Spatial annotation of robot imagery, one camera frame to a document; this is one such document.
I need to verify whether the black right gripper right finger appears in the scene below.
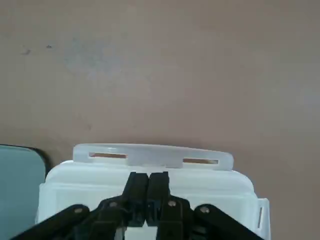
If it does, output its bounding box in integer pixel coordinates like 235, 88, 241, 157
146, 170, 263, 240

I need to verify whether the translucent white container lid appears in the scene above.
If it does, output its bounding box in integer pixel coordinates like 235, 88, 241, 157
34, 142, 272, 240

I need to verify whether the dark grey square tray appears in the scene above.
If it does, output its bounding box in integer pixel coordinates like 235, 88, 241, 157
0, 143, 51, 240

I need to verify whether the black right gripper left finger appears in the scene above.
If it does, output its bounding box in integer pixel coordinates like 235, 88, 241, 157
9, 171, 150, 240

